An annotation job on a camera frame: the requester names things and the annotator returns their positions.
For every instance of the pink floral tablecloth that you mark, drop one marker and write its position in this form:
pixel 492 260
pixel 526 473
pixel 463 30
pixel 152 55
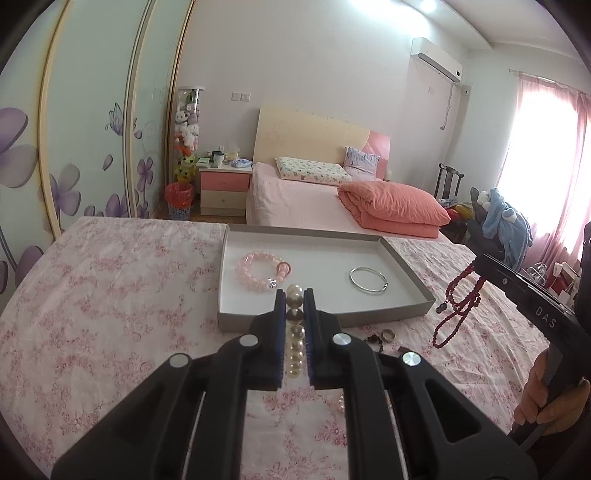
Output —
pixel 115 300

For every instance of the plush toy display tube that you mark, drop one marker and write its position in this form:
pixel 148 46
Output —
pixel 187 129

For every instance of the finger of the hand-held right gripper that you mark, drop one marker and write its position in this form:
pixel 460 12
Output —
pixel 494 272

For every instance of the silver bangle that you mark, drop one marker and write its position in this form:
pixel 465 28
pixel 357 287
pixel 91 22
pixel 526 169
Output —
pixel 351 278

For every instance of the person's right hand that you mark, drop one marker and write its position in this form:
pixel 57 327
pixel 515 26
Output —
pixel 533 392

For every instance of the grey cardboard tray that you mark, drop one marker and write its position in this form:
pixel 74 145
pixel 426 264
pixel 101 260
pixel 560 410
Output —
pixel 323 258

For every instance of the folded coral duvet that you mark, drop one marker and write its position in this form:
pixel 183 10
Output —
pixel 392 203

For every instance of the wall switch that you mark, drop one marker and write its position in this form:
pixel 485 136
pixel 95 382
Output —
pixel 241 96

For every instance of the pearl bead strand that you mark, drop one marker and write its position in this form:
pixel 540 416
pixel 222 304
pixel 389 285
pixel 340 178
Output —
pixel 341 406

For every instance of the beige pink headboard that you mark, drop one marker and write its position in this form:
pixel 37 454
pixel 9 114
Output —
pixel 300 134

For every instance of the blue plush robe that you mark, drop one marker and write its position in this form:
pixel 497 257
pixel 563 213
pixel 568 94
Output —
pixel 503 221

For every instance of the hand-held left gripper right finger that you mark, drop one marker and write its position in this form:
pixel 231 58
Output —
pixel 310 337

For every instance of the floral print pillow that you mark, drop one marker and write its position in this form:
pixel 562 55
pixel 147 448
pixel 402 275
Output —
pixel 309 170

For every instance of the black office chair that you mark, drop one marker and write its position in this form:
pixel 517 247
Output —
pixel 475 230

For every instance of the dark wooden chair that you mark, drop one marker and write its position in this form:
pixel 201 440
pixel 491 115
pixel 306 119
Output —
pixel 450 177

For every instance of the floral sliding wardrobe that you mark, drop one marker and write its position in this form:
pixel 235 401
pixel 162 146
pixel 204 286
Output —
pixel 83 115

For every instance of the white air conditioner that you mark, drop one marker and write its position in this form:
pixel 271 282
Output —
pixel 434 57

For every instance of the lilac pillow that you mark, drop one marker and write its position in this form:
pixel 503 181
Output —
pixel 360 161

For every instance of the colourful toy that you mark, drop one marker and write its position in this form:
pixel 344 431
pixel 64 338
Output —
pixel 461 212

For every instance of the pink curtain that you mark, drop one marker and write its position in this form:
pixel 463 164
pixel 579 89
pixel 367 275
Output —
pixel 526 92

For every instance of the pink nightstand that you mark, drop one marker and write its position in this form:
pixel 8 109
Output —
pixel 224 184

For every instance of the pink bed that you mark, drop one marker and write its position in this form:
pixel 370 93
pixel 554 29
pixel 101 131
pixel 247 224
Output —
pixel 295 198

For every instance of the trash bin with red bag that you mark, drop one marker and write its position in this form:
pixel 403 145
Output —
pixel 179 198

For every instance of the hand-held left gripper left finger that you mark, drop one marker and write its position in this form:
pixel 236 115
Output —
pixel 279 332

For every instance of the dark and white mug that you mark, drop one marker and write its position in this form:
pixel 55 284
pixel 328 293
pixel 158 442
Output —
pixel 218 160

